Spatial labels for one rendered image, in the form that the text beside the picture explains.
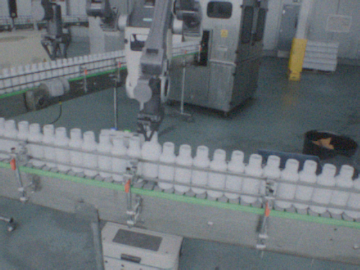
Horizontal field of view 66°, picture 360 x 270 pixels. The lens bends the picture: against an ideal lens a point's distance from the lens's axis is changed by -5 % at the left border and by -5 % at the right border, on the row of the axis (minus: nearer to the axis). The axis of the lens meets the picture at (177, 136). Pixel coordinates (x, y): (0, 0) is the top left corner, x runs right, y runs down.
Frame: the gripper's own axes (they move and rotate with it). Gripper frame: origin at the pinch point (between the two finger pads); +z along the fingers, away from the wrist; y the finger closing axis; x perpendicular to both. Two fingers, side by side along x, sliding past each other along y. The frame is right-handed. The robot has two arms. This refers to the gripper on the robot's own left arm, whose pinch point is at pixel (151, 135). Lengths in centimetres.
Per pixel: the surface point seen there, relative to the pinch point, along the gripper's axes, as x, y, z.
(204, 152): -18.6, -1.5, 2.4
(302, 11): -168, 758, -75
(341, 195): -64, -3, 10
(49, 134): 39.4, -1.4, 4.9
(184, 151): -12.2, -2.6, 2.7
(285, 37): -190, 1196, 10
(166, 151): -6.3, -2.5, 3.7
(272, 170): -41.4, -1.8, 5.1
